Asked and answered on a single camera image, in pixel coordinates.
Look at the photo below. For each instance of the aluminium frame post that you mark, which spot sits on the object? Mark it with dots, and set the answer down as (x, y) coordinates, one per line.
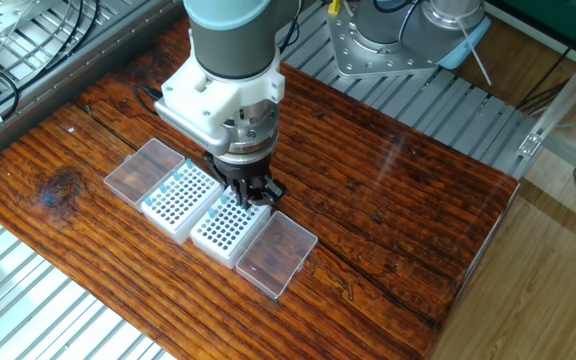
(573, 92)

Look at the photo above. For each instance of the glossy brown wooden board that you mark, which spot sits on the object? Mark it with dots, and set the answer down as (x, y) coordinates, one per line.
(343, 200)

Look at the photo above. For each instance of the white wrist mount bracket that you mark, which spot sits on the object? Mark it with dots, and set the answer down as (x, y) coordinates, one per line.
(203, 100)

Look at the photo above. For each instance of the yellow plastic clip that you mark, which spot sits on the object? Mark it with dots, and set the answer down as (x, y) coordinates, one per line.
(334, 7)

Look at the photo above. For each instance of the clear plastic rack lid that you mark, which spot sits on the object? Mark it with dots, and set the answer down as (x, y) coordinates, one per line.
(275, 255)
(143, 170)

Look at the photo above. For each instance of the aluminium corner bracket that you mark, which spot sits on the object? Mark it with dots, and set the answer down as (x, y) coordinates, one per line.
(529, 145)

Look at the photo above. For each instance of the white perforated pipette tip rack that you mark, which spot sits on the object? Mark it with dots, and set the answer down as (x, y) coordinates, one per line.
(238, 240)
(183, 210)

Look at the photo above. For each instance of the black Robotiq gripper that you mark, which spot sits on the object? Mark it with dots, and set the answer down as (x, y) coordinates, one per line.
(240, 175)

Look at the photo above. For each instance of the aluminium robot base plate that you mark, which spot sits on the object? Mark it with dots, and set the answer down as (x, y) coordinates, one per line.
(363, 60)

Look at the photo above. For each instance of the aluminium plate with holes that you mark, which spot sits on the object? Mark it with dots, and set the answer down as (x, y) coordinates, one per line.
(3, 15)

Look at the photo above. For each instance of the silver wrist flange coupling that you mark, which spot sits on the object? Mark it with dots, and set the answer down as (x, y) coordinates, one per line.
(253, 130)

